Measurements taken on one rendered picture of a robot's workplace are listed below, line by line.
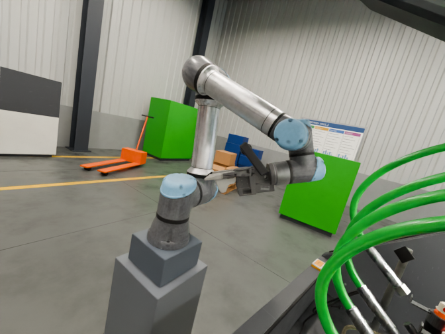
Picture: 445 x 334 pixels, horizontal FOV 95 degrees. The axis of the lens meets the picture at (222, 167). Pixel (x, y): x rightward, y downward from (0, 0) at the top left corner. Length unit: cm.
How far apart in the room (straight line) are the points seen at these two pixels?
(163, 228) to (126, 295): 27
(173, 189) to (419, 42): 734
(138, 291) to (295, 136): 67
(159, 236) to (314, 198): 330
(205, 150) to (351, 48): 713
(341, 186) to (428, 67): 448
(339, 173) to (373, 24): 506
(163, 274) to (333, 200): 335
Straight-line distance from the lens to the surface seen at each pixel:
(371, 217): 36
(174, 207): 70
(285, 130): 52
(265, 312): 58
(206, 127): 78
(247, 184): 63
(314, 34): 808
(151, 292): 76
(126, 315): 92
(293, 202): 387
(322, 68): 757
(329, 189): 379
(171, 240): 75
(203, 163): 79
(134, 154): 521
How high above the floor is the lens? 133
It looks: 10 degrees down
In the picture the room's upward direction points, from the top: 13 degrees clockwise
